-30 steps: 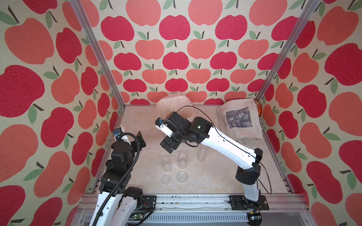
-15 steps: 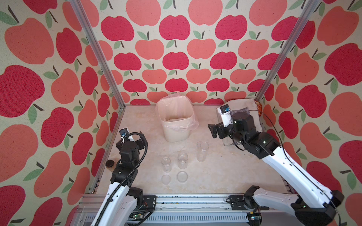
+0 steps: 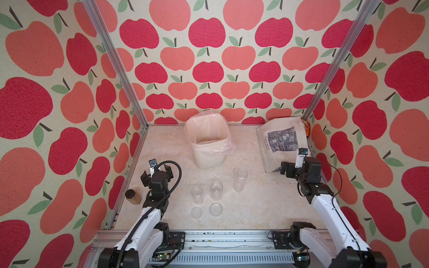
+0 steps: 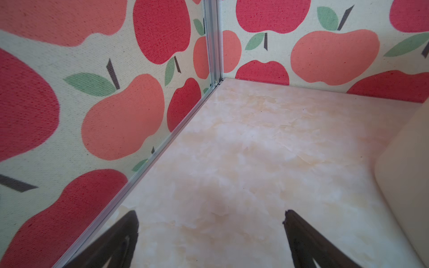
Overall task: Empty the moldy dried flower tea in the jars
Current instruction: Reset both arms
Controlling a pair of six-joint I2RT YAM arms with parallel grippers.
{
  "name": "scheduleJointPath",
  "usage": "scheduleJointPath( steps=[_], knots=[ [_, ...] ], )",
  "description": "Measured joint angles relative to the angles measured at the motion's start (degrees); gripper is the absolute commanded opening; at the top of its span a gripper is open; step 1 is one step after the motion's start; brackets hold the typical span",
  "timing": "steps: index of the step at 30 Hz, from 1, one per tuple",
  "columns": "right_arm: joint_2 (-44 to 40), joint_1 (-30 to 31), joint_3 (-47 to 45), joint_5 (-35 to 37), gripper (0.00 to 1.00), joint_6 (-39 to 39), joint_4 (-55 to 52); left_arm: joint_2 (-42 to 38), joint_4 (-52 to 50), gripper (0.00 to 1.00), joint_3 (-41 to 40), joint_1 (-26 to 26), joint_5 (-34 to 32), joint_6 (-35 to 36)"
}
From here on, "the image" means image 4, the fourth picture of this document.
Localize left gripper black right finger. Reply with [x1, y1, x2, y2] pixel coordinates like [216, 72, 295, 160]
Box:
[283, 210, 359, 268]

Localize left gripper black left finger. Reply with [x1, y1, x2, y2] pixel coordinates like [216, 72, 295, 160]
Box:
[66, 211, 139, 268]

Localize cream trash bin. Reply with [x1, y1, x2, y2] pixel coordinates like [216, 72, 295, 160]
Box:
[375, 102, 429, 266]

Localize left aluminium corner post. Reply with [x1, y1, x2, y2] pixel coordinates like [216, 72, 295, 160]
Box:
[203, 0, 223, 88]

